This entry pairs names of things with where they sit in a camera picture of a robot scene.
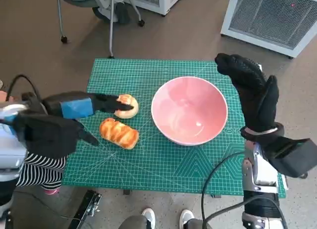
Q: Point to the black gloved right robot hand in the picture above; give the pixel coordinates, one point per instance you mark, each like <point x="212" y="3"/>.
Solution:
<point x="255" y="95"/>

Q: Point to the person's hand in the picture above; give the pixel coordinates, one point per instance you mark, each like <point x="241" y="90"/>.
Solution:
<point x="2" y="96"/>

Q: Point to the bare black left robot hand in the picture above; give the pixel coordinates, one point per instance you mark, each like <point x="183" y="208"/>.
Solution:
<point x="76" y="105"/>

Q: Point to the oblong braided toy bread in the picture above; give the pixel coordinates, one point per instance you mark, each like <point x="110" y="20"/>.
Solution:
<point x="119" y="132"/>

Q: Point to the round toy bread bun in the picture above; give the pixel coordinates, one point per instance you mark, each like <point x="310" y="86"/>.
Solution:
<point x="128" y="99"/>

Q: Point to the pink bowl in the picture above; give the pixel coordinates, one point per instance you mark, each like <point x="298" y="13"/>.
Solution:
<point x="188" y="107"/>

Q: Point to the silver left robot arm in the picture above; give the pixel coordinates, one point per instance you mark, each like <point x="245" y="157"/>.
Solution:
<point x="10" y="150"/>

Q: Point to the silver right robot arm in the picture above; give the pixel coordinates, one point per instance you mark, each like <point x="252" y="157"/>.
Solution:
<point x="260" y="169"/>

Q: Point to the large white mesh cabinet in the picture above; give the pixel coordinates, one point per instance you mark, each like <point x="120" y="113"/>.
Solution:
<point x="267" y="16"/>

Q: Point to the green cutting mat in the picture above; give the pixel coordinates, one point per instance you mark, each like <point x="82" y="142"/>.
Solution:
<point x="148" y="164"/>

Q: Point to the grey office chair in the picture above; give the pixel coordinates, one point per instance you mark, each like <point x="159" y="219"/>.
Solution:
<point x="111" y="16"/>

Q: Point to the dark table clamp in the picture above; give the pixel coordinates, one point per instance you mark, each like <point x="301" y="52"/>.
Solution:
<point x="126" y="192"/>

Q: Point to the person's leg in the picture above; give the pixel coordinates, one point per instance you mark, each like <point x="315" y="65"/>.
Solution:
<point x="132" y="222"/>
<point x="198" y="224"/>

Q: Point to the small white mesh cabinet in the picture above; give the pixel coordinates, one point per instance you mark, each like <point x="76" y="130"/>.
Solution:
<point x="161" y="1"/>

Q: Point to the person's white shoe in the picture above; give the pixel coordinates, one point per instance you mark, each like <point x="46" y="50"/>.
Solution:
<point x="148" y="217"/>
<point x="185" y="217"/>

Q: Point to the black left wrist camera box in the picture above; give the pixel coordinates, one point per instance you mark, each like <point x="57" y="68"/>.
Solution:
<point x="49" y="137"/>

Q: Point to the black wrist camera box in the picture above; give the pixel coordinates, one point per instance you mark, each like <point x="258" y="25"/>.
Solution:
<point x="294" y="157"/>
<point x="49" y="137"/>

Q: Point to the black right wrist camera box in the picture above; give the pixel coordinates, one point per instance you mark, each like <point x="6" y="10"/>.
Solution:
<point x="294" y="157"/>

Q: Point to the black metal stand frame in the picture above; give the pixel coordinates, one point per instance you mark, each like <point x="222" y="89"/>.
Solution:
<point x="85" y="206"/>

